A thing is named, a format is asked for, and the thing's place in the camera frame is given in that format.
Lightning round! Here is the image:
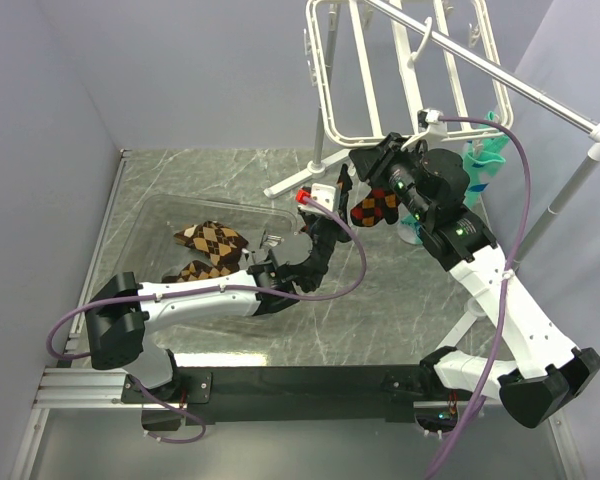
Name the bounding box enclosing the teal patterned sock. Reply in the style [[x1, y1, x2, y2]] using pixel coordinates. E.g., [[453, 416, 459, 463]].
[[397, 215, 422, 245], [463, 135, 510, 208]]

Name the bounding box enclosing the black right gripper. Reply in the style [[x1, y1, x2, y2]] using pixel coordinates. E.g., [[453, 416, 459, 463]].
[[349, 132, 433, 224]]

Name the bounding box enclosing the aluminium extrusion rail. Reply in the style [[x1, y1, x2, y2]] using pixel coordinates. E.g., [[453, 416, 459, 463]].
[[34, 368, 470, 408]]

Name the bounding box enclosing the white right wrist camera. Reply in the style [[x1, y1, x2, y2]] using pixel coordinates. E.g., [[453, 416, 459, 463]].
[[400, 109, 449, 152]]

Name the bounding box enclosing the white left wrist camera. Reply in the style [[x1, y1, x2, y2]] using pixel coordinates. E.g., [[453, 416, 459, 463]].
[[296, 183, 341, 215]]

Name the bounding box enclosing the white clip sock hanger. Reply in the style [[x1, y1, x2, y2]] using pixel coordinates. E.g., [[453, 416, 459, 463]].
[[304, 1, 514, 151]]

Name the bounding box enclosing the silver drying rack stand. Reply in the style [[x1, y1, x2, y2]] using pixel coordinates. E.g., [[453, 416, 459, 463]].
[[262, 0, 600, 351]]

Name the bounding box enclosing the red black argyle sock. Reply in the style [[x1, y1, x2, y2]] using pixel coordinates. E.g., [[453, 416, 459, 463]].
[[336, 164, 353, 223], [350, 188, 400, 228]]

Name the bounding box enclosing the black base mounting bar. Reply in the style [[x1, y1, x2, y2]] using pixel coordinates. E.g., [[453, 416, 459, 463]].
[[122, 364, 461, 434]]

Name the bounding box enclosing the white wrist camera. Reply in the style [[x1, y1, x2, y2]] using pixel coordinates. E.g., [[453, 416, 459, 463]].
[[296, 183, 341, 215], [400, 109, 449, 152]]

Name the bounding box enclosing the clear plastic bin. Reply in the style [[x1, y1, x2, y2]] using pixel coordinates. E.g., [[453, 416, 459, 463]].
[[113, 194, 297, 283]]

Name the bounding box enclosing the brown argyle sock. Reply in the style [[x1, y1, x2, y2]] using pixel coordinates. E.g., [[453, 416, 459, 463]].
[[161, 260, 240, 283], [174, 220, 249, 266]]

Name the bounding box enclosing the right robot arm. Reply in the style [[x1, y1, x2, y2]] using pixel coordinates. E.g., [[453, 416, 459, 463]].
[[349, 133, 600, 428]]

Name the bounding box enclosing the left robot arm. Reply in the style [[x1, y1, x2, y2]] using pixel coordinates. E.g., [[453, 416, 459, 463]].
[[86, 168, 352, 402]]

